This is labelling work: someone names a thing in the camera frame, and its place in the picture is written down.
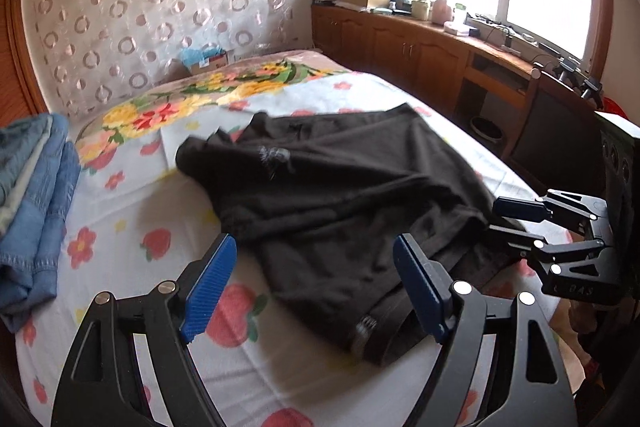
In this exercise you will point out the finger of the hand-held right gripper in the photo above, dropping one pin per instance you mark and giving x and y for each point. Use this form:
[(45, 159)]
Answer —
[(515, 237), (517, 208)]

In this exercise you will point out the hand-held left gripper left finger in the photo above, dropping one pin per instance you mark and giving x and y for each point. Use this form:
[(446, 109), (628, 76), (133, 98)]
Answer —
[(210, 287)]

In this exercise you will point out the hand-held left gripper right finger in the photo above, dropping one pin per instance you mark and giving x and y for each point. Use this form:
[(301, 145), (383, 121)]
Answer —
[(415, 277)]

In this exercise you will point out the black pants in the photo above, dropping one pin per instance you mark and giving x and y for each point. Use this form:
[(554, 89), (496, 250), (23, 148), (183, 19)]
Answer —
[(325, 187)]

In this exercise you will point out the dark chair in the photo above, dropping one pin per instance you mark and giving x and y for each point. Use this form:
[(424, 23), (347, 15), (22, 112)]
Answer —
[(555, 137)]

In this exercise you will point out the black trash bin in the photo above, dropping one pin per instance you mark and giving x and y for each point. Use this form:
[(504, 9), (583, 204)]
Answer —
[(486, 132)]

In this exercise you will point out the strawberry print bed sheet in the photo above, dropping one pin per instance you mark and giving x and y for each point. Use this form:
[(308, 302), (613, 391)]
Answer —
[(150, 207)]

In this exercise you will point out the red object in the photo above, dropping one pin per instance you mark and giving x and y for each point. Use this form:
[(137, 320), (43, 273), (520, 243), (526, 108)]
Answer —
[(611, 107)]

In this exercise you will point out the blue folded jeans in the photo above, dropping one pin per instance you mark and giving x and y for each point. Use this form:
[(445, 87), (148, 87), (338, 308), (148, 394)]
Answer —
[(45, 217)]

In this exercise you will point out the floral blanket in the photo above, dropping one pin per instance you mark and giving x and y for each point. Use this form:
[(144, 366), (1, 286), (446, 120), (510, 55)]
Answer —
[(165, 107)]

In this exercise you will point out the wooden cabinet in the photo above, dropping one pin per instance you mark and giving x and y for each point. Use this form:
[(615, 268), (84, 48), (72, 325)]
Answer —
[(400, 47)]

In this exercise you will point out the green-lidded jar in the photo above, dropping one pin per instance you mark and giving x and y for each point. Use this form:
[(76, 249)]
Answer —
[(459, 14)]

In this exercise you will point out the pink bottle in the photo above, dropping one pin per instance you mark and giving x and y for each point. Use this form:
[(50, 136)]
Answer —
[(440, 9)]

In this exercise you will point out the small cardboard box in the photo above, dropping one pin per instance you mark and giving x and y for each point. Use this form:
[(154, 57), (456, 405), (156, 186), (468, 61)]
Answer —
[(212, 64)]

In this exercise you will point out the grey-blue folded jeans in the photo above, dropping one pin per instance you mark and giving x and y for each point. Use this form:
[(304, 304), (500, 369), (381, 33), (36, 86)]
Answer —
[(20, 147)]

